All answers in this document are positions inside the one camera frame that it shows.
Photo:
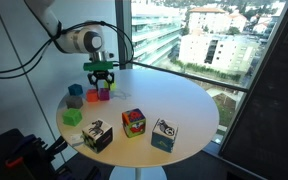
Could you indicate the blue embossed block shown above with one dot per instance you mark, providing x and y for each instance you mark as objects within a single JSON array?
[{"x": 75, "y": 90}]

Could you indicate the teal animal soft cube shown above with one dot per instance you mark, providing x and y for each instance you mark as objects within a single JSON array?
[{"x": 164, "y": 135}]

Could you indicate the dark window frame post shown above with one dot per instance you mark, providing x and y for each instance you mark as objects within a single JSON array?
[{"x": 119, "y": 20}]

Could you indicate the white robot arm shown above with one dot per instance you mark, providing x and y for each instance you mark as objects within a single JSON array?
[{"x": 77, "y": 41}]

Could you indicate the zebra print soft cube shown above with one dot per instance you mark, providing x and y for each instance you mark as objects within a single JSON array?
[{"x": 97, "y": 136}]

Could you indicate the green dotted block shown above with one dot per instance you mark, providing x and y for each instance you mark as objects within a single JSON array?
[{"x": 72, "y": 117}]

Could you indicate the white table pedestal base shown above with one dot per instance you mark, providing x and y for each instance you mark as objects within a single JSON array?
[{"x": 137, "y": 174}]

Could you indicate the dark mesh panel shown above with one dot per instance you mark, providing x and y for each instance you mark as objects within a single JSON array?
[{"x": 274, "y": 116}]

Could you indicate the dark window railing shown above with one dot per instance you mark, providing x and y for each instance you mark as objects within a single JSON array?
[{"x": 184, "y": 75}]

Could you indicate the colourful orange soft cube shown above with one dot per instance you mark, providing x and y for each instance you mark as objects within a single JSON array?
[{"x": 134, "y": 123}]

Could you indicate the orange block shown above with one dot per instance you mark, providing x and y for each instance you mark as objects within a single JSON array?
[{"x": 92, "y": 95}]

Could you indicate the grey embossed block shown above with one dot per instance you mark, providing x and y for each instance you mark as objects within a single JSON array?
[{"x": 74, "y": 102}]

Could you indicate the black equipment cart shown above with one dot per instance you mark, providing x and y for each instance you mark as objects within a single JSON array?
[{"x": 4, "y": 156}]

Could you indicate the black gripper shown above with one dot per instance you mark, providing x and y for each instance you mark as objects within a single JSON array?
[{"x": 101, "y": 74}]

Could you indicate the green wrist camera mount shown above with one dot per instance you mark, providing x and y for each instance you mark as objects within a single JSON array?
[{"x": 97, "y": 66}]

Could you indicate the pink embossed block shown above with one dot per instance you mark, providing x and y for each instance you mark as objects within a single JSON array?
[{"x": 104, "y": 94}]

